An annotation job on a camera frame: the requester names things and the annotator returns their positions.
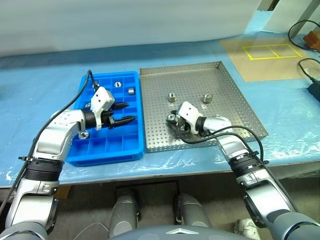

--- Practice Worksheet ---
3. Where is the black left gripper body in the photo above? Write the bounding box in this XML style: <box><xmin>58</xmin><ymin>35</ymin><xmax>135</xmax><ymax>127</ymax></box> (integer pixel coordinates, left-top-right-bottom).
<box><xmin>101</xmin><ymin>109</ymin><xmax>117</xmax><ymax>131</ymax></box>

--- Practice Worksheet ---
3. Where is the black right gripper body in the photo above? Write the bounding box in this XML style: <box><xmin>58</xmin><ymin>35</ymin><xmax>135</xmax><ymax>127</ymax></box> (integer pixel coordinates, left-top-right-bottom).
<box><xmin>173</xmin><ymin>109</ymin><xmax>194</xmax><ymax>133</ymax></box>

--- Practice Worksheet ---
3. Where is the blue compartment plastic tray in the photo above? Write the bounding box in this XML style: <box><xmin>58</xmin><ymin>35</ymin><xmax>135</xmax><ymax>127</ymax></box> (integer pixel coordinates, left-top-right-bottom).
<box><xmin>65</xmin><ymin>71</ymin><xmax>146</xmax><ymax>168</ymax></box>

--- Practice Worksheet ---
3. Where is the perforated steel tray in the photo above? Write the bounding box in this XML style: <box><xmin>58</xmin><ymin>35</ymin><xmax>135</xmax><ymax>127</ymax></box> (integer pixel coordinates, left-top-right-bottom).
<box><xmin>139</xmin><ymin>60</ymin><xmax>270</xmax><ymax>154</ymax></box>

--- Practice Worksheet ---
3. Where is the blue plastic table cover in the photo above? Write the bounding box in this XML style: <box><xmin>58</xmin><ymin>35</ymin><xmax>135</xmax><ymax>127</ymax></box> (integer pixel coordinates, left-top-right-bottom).
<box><xmin>0</xmin><ymin>9</ymin><xmax>320</xmax><ymax>186</ymax></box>

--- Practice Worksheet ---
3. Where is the large white foam board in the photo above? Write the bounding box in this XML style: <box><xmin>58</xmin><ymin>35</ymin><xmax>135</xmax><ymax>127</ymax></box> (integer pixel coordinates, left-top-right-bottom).
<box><xmin>0</xmin><ymin>0</ymin><xmax>263</xmax><ymax>60</ymax></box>

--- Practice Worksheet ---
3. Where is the tan cardboard box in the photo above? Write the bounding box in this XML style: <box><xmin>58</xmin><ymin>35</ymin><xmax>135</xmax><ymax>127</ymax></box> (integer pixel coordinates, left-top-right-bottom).
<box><xmin>56</xmin><ymin>186</ymin><xmax>71</xmax><ymax>199</ymax></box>

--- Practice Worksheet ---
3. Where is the grey right robot leg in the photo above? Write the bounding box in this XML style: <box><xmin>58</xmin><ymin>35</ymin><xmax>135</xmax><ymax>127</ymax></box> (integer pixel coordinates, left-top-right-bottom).
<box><xmin>173</xmin><ymin>192</ymin><xmax>213</xmax><ymax>228</ymax></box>

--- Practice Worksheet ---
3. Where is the grey robot leg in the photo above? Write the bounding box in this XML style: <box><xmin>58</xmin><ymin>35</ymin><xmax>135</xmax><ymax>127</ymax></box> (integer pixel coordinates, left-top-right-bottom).
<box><xmin>109</xmin><ymin>191</ymin><xmax>141</xmax><ymax>237</ymax></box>
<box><xmin>173</xmin><ymin>192</ymin><xmax>213</xmax><ymax>228</ymax></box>

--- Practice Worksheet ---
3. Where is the grey left robot leg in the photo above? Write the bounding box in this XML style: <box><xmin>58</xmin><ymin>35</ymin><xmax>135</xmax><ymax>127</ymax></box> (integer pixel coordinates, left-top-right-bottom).
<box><xmin>109</xmin><ymin>191</ymin><xmax>141</xmax><ymax>237</ymax></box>

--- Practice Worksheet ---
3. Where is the brown cardboard sheet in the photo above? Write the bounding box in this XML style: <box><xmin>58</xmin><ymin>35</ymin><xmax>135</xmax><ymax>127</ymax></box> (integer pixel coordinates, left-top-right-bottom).
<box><xmin>219</xmin><ymin>37</ymin><xmax>312</xmax><ymax>83</ymax></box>

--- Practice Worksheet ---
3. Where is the dark grey robot torso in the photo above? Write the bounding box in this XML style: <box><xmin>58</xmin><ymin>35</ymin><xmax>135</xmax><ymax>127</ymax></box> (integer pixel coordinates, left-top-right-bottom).
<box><xmin>107</xmin><ymin>223</ymin><xmax>221</xmax><ymax>240</ymax></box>

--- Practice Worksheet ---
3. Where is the white rounded object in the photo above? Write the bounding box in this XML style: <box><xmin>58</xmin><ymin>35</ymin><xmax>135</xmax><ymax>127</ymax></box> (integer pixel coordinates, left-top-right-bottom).
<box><xmin>233</xmin><ymin>217</ymin><xmax>262</xmax><ymax>238</ymax></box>

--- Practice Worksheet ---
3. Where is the black box device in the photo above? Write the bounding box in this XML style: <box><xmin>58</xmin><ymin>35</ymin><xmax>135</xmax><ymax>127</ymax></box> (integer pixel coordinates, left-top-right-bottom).
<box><xmin>306</xmin><ymin>79</ymin><xmax>320</xmax><ymax>103</ymax></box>

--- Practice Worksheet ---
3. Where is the white upright panel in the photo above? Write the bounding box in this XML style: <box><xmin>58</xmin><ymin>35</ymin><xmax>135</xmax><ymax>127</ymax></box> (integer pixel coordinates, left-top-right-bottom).
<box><xmin>264</xmin><ymin>0</ymin><xmax>320</xmax><ymax>33</ymax></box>

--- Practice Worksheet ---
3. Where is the reddish brown block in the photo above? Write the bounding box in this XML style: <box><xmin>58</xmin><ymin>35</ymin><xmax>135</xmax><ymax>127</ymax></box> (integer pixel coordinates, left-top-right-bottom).
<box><xmin>303</xmin><ymin>30</ymin><xmax>320</xmax><ymax>50</ymax></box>

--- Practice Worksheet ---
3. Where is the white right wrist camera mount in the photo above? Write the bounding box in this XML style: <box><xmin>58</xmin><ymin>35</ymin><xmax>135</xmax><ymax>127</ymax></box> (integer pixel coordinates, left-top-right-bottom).
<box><xmin>176</xmin><ymin>100</ymin><xmax>204</xmax><ymax>133</ymax></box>

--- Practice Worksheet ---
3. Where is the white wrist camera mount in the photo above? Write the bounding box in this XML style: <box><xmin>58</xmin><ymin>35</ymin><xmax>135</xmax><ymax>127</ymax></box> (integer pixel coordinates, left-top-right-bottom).
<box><xmin>176</xmin><ymin>100</ymin><xmax>204</xmax><ymax>133</ymax></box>
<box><xmin>89</xmin><ymin>86</ymin><xmax>116</xmax><ymax>131</ymax></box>

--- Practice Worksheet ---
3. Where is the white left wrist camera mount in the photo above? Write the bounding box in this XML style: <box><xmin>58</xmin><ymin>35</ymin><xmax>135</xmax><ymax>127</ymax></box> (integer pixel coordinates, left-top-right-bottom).
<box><xmin>89</xmin><ymin>86</ymin><xmax>116</xmax><ymax>131</ymax></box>

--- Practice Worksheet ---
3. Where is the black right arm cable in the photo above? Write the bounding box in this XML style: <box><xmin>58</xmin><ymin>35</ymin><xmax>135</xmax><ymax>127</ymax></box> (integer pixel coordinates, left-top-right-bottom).
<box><xmin>178</xmin><ymin>124</ymin><xmax>301</xmax><ymax>213</ymax></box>

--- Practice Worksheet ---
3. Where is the thin black cable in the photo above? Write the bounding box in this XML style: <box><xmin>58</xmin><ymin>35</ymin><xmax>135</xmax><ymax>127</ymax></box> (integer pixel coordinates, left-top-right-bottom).
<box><xmin>297</xmin><ymin>57</ymin><xmax>320</xmax><ymax>83</ymax></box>

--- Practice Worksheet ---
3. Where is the black looped cable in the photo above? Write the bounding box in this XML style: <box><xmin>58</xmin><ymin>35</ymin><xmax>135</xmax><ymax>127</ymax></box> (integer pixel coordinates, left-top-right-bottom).
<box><xmin>288</xmin><ymin>20</ymin><xmax>320</xmax><ymax>53</ymax></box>

